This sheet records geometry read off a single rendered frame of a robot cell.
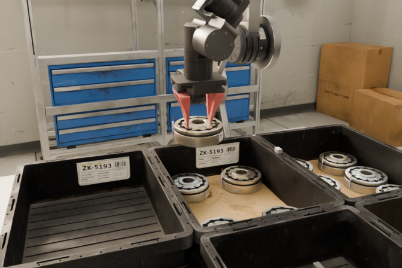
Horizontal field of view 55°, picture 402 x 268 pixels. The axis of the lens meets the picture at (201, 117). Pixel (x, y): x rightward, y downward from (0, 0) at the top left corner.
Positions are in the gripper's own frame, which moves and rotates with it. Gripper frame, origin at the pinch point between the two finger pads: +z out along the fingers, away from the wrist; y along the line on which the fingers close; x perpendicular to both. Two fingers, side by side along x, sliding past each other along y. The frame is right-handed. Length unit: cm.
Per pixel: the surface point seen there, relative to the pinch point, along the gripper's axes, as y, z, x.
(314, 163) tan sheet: 40.4, 23.5, 14.4
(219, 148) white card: 11.0, 15.3, 16.0
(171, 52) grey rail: 40, 25, 195
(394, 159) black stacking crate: 51, 15, -4
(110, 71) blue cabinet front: -4, 35, 191
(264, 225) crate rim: 4.3, 10.8, -23.8
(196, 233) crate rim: -7.0, 11.1, -21.7
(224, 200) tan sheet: 7.1, 22.3, 1.9
